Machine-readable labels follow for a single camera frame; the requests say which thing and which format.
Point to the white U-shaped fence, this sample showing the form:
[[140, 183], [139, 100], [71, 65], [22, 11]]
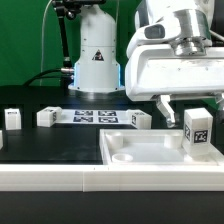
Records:
[[106, 177]]

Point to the white square tabletop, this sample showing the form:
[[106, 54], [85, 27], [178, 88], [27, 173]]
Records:
[[151, 147]]

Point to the black camera stand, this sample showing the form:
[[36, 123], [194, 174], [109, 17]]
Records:
[[69, 9]]

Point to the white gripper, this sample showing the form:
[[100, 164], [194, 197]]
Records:
[[160, 63]]

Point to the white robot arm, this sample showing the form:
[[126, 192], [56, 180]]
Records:
[[97, 71]]

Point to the white marker sheet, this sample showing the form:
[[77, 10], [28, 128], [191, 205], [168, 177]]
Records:
[[76, 116]]

